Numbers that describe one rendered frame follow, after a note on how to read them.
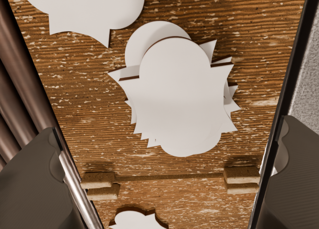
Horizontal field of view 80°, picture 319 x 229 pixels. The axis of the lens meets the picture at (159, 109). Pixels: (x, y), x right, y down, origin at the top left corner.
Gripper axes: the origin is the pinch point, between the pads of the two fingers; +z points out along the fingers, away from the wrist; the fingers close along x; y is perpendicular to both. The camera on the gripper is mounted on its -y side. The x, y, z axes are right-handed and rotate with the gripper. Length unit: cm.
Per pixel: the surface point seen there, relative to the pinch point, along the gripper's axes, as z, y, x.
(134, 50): 9.9, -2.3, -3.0
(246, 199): 16.5, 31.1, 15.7
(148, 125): 9.1, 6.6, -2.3
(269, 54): 15.3, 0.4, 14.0
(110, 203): 16.7, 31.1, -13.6
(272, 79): 15.5, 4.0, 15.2
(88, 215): 18.8, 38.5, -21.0
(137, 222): 15.8, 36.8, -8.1
